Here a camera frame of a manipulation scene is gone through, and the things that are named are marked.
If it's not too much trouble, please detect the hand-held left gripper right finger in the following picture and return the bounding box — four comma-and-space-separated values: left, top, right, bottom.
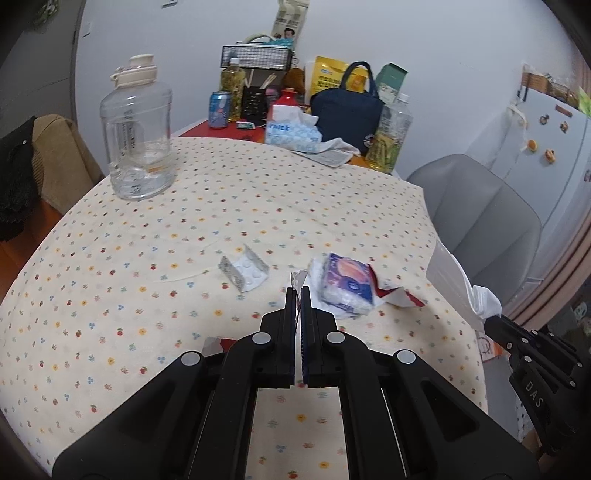
300, 286, 541, 480

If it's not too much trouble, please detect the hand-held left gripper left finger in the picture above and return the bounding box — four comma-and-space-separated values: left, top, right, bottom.
52, 287, 298, 480

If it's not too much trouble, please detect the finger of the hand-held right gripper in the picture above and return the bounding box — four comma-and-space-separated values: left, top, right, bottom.
484, 315, 541, 366

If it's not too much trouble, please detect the purple tissue pack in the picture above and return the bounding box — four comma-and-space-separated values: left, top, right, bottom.
321, 252, 377, 316

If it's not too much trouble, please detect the white blister pack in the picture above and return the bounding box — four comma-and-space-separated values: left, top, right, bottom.
218, 244, 269, 293

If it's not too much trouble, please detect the white plastic bag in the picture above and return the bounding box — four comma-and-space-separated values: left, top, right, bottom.
426, 240, 503, 334

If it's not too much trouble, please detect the red white wrapper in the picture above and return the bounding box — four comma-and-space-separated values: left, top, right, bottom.
373, 281, 428, 309

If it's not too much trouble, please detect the person's right forearm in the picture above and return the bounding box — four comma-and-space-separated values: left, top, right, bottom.
519, 427, 557, 480

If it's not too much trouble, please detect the orange white box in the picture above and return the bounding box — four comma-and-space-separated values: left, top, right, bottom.
478, 335, 509, 366

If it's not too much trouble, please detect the pink curtain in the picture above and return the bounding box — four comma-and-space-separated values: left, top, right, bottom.
503, 203, 591, 326

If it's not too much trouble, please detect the grey chair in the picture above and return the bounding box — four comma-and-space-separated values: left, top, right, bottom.
405, 154, 542, 305

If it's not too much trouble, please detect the white fridge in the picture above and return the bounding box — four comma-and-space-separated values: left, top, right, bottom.
503, 85, 591, 241

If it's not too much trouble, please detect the grey cloth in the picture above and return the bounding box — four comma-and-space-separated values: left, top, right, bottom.
302, 137, 362, 167

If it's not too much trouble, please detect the colourful fridge magnets group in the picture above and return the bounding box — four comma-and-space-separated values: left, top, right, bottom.
526, 104, 591, 183

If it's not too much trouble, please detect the blue tissue box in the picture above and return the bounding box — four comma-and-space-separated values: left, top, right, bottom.
264, 104, 322, 153

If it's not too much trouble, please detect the clear bottle with green contents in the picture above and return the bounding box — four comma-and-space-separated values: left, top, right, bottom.
366, 93, 414, 174

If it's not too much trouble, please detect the navy lunch bag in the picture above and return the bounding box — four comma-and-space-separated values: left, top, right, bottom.
309, 61, 385, 157

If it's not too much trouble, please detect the white hanging towel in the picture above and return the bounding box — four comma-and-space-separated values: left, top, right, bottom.
505, 104, 532, 153

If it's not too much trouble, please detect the black utensil holder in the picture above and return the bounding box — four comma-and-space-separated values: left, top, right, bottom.
241, 85, 269, 121

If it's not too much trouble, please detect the blue drink can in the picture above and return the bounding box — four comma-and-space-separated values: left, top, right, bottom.
209, 90, 233, 129

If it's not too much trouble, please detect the brown round object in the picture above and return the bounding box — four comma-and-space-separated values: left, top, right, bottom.
281, 68, 306, 95

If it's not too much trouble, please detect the glass jar with yellow contents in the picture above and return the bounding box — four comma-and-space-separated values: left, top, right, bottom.
221, 58, 245, 121

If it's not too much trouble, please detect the large clear water jug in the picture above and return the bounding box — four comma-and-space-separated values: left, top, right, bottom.
99, 54, 174, 200

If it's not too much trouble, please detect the wooden chopsticks bundle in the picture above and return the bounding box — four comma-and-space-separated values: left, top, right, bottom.
245, 69, 279, 90

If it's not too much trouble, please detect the yellow packet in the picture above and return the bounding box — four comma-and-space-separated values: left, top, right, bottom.
308, 56, 352, 97

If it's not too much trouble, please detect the green carton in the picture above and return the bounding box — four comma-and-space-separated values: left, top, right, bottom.
374, 63, 409, 104

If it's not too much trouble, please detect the wooden basket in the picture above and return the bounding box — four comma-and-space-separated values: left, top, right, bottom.
522, 65, 551, 94

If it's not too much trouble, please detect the brown jacket on chair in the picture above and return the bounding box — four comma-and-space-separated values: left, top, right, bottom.
31, 114, 105, 215

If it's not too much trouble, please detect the black garment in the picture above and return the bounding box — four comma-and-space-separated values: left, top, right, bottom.
0, 115, 42, 243

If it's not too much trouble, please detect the grey door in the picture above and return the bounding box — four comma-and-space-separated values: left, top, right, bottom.
0, 0, 86, 139

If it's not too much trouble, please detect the green hanging decoration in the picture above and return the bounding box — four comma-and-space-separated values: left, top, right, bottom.
30, 0, 63, 24

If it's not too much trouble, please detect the small black wire basket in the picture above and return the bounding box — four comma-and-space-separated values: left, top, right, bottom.
547, 76, 579, 105

